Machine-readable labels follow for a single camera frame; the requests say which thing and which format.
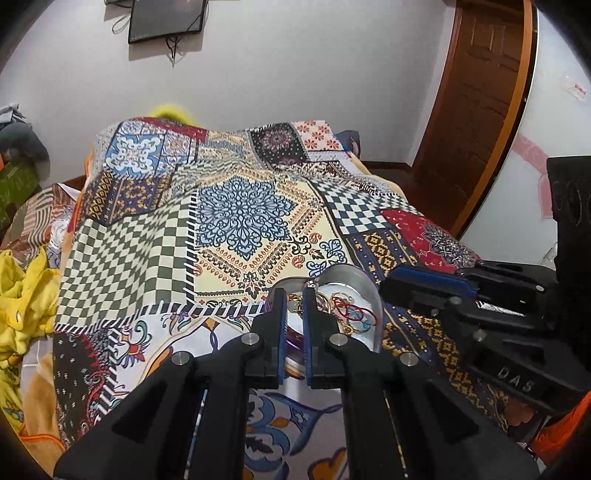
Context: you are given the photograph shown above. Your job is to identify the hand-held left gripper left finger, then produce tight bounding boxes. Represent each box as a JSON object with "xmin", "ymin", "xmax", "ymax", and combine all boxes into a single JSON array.
[{"xmin": 53, "ymin": 288, "xmax": 289, "ymax": 480}]

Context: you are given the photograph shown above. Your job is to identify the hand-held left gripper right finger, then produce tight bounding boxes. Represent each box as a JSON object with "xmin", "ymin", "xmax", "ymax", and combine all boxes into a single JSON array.
[{"xmin": 302, "ymin": 287, "xmax": 541, "ymax": 480}]

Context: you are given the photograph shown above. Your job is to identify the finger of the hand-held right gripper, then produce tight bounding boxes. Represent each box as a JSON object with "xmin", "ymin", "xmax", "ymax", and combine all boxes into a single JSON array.
[
  {"xmin": 455, "ymin": 260, "xmax": 558, "ymax": 330},
  {"xmin": 379, "ymin": 266, "xmax": 490, "ymax": 344}
]

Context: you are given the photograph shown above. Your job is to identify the red string bracelet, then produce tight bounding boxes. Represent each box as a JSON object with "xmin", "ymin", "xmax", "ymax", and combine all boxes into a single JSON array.
[{"xmin": 331, "ymin": 296, "xmax": 371, "ymax": 325}]

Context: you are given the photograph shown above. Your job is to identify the purple heart-shaped tin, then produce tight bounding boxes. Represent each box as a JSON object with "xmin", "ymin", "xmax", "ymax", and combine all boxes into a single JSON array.
[{"xmin": 265, "ymin": 264, "xmax": 385, "ymax": 377}]

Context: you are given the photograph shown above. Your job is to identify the patchwork patterned blanket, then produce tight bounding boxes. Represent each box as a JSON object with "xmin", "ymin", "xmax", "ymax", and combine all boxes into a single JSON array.
[{"xmin": 51, "ymin": 117, "xmax": 550, "ymax": 480}]

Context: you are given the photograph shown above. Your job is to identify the dark blue chair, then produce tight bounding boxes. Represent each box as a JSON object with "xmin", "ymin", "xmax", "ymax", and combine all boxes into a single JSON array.
[{"xmin": 337, "ymin": 129, "xmax": 364, "ymax": 161}]

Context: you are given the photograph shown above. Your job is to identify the brown wooden door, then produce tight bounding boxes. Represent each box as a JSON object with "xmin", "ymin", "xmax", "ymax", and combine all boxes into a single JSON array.
[{"xmin": 410, "ymin": 0, "xmax": 539, "ymax": 234}]

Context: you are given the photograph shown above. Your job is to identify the yellow pillow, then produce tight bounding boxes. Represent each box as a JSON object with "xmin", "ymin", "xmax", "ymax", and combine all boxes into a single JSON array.
[{"xmin": 150, "ymin": 104, "xmax": 205, "ymax": 126}]

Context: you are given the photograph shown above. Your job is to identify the beige orange-trimmed blanket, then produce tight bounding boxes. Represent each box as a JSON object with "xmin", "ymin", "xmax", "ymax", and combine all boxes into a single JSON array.
[{"xmin": 18, "ymin": 351, "xmax": 68, "ymax": 460}]

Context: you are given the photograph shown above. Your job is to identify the yellow printed blanket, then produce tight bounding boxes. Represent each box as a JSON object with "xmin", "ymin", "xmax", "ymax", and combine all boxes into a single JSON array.
[{"xmin": 0, "ymin": 244, "xmax": 63, "ymax": 435}]

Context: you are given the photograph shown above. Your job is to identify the striped brown blanket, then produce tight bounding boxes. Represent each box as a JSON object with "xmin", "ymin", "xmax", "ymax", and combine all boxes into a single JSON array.
[{"xmin": 0, "ymin": 182, "xmax": 80, "ymax": 254}]

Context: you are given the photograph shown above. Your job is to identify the green printed cloth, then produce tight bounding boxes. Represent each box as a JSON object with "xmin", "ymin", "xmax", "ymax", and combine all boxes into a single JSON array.
[{"xmin": 0, "ymin": 161, "xmax": 43, "ymax": 228}]

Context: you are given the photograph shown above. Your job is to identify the pile of clothes and clutter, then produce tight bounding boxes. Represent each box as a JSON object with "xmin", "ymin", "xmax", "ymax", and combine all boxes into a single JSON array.
[{"xmin": 0, "ymin": 104, "xmax": 51, "ymax": 183}]

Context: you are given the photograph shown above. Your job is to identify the black monitor cables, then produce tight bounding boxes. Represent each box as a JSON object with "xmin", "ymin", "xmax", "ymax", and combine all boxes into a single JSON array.
[{"xmin": 111, "ymin": 14, "xmax": 188, "ymax": 64}]

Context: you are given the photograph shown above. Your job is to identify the small black wall monitor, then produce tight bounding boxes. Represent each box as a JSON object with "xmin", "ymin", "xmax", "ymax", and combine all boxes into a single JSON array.
[{"xmin": 128, "ymin": 0, "xmax": 208, "ymax": 45}]

